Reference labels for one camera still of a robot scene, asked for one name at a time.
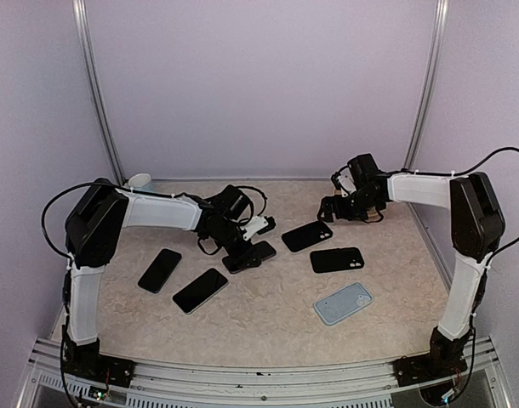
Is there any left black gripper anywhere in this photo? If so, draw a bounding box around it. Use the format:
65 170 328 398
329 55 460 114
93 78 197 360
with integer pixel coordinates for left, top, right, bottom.
208 221 263 269

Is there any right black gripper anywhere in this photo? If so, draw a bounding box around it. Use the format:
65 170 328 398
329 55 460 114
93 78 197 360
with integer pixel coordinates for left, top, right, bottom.
319 187 381 221

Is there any purple edged smartphone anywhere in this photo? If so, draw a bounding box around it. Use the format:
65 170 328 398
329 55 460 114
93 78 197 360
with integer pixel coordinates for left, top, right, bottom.
221 240 278 275

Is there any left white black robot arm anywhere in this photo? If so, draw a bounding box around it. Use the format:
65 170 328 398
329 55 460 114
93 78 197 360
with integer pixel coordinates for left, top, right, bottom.
61 178 274 388

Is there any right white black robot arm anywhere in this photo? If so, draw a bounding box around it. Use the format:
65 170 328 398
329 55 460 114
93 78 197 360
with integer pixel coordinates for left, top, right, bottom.
317 154 505 387

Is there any light blue phone case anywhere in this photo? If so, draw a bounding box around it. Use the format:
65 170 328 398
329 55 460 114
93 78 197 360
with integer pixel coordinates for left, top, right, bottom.
314 282 374 326

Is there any beige plate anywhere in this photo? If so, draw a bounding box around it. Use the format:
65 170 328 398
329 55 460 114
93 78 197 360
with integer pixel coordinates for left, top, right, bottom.
333 192 384 224

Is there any silver edged smartphone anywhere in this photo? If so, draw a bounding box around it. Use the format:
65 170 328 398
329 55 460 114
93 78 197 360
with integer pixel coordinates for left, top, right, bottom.
172 268 229 314

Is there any blue edged smartphone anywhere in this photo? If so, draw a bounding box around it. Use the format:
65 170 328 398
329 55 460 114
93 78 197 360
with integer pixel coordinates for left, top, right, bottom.
138 248 182 294

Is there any light blue mug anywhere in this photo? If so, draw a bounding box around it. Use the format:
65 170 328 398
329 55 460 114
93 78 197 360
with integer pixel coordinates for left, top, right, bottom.
128 173 154 191

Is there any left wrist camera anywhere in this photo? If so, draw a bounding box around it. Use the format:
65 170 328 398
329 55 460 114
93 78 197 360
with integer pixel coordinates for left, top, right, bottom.
240 216 276 241

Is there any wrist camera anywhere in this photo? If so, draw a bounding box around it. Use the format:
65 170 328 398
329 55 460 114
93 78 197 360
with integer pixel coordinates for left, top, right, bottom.
240 216 276 241
330 167 356 197

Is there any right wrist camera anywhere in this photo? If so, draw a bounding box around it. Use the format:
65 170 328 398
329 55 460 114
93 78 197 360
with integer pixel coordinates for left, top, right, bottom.
330 167 356 197

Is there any right aluminium frame post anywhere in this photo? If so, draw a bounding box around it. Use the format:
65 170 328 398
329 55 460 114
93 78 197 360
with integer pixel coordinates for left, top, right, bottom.
403 0 449 168

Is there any aluminium frame post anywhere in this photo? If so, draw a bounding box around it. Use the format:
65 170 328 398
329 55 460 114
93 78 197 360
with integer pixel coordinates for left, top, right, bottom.
403 0 449 168
72 0 126 185

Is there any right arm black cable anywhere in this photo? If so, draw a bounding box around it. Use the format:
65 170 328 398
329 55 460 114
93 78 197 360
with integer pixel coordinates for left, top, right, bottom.
463 146 519 256

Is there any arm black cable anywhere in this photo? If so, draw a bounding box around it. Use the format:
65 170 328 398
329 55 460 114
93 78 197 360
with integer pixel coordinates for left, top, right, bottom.
40 181 99 258
463 146 519 256

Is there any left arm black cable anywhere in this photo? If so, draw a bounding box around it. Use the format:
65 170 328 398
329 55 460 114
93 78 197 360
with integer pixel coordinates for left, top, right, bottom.
40 181 99 258

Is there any front aluminium rail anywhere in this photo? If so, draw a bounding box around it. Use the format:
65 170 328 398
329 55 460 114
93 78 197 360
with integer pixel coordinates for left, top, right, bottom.
16 337 511 408

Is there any left aluminium frame post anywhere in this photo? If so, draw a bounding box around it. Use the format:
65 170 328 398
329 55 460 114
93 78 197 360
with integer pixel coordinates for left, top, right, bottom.
72 0 126 185

